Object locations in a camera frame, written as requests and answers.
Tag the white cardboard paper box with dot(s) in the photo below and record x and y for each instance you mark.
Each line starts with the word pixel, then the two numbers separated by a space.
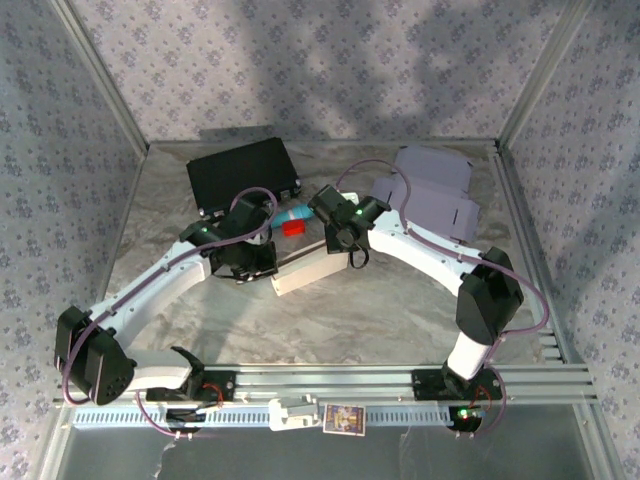
pixel 305 275

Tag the lavender cardboard paper box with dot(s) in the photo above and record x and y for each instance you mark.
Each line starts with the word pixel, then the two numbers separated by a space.
pixel 440 210

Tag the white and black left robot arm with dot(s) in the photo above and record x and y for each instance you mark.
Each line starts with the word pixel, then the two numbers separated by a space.
pixel 160 285

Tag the red block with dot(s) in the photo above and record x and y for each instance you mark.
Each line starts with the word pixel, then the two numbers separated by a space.
pixel 293 229

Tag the teal flashlight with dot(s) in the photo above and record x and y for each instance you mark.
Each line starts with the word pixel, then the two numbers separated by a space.
pixel 295 214

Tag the colourful picture card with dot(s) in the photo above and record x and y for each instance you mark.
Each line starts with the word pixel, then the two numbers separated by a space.
pixel 344 420

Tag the black controller board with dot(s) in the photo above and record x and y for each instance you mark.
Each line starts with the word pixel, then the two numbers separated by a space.
pixel 182 416
pixel 465 422

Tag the aluminium frame side rail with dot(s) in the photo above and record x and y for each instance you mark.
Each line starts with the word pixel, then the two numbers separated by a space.
pixel 111 250
pixel 537 250

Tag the aluminium front rail beam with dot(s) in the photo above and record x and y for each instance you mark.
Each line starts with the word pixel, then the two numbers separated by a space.
pixel 325 382

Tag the white plastic bracket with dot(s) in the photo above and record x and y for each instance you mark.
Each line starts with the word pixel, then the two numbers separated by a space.
pixel 280 415

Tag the aluminium frame post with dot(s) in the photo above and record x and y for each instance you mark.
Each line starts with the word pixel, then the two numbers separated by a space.
pixel 102 80
pixel 542 75

